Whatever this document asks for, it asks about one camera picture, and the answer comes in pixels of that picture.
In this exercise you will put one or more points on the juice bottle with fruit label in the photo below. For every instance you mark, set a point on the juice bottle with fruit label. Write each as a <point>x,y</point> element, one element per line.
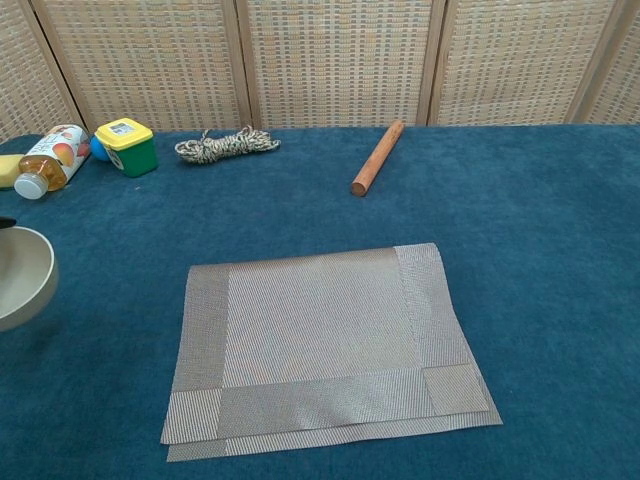
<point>50,160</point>

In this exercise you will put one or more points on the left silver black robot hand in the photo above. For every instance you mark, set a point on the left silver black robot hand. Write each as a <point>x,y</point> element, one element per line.
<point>6,222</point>

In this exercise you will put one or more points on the woven bamboo screen panel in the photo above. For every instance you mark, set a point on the woven bamboo screen panel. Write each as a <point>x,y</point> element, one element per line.
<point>622,85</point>
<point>20,75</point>
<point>340,60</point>
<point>145,60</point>
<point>520,60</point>

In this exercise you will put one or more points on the small blue ball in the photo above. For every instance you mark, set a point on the small blue ball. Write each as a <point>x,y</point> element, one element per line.
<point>97,149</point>

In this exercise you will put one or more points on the wooden rolling pin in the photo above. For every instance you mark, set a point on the wooden rolling pin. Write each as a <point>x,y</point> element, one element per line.
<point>377,157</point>

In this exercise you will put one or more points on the white ceramic bowl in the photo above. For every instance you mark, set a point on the white ceramic bowl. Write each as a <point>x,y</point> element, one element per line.
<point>25,280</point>

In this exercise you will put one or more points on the yellow sponge block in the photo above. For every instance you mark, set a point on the yellow sponge block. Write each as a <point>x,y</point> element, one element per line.
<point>7,172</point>

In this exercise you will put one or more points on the brown woven placemat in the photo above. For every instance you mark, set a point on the brown woven placemat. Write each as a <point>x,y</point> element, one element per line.
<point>325,325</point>

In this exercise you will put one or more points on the blue velvet table cloth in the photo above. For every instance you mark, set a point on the blue velvet table cloth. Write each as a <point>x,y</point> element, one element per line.
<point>525,300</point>

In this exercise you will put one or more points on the green container with yellow lid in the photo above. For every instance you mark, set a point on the green container with yellow lid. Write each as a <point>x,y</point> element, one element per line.
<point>132,155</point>

